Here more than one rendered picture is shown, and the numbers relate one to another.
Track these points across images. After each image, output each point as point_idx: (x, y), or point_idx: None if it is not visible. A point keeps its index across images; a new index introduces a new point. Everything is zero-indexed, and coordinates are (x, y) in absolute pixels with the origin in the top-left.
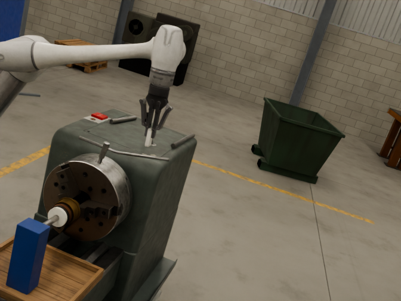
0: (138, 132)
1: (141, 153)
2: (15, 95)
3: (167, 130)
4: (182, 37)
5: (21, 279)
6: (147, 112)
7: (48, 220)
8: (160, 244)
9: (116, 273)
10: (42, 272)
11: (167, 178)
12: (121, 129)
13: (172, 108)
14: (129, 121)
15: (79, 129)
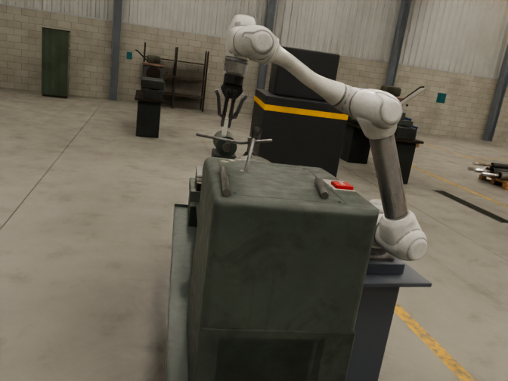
0: (280, 181)
1: (236, 161)
2: (372, 154)
3: (267, 196)
4: (231, 20)
5: None
6: (257, 126)
7: None
8: (193, 342)
9: None
10: None
11: (203, 187)
12: (295, 178)
13: (215, 91)
14: (318, 193)
15: (311, 168)
